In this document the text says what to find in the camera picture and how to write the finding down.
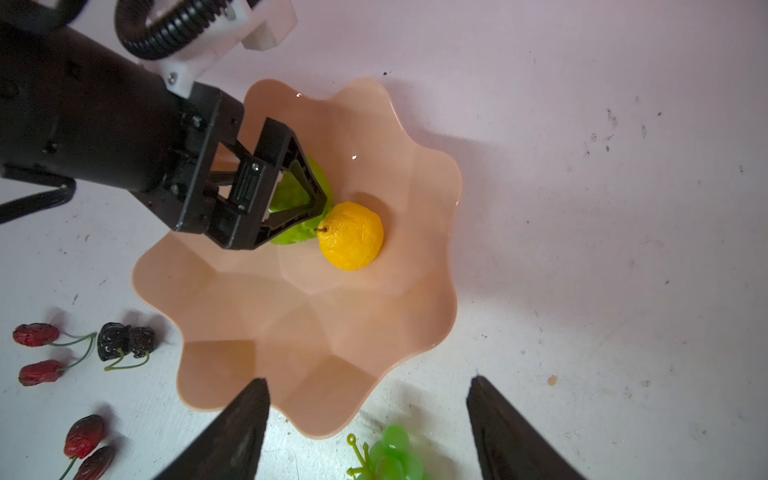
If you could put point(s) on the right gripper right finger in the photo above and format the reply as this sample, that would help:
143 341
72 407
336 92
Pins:
507 445

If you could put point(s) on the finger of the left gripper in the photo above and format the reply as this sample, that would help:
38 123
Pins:
258 172
248 228

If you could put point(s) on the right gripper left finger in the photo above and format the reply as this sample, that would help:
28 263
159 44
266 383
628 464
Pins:
230 447

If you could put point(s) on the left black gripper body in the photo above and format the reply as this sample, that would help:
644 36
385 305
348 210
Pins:
184 197

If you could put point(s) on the green bumpy custard apple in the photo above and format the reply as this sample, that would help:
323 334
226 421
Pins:
289 194

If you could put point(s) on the yellow fake pear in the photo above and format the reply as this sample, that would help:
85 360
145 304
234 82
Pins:
350 236

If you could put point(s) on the green fake grape bunch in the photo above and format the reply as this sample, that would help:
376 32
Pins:
391 457

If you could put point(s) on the pink wavy fruit bowl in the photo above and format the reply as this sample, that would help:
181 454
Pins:
322 338

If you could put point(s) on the dark red cherry pair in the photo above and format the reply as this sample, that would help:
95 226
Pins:
83 443

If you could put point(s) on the black cherry pair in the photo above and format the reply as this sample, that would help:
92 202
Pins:
125 347

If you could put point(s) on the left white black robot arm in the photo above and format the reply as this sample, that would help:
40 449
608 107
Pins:
72 110

